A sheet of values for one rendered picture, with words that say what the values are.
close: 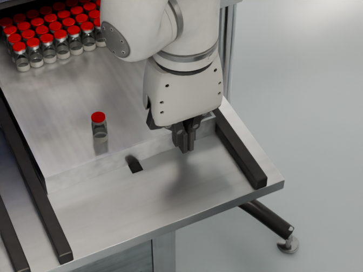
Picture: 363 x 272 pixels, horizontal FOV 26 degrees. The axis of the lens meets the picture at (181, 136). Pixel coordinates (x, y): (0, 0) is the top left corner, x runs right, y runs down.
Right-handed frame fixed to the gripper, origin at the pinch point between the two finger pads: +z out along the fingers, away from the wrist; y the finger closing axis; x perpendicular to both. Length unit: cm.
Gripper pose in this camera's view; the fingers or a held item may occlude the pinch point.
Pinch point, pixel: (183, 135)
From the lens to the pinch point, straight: 109.6
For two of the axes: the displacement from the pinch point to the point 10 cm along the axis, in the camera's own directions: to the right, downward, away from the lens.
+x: 4.3, 6.7, -6.1
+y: -9.0, 3.1, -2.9
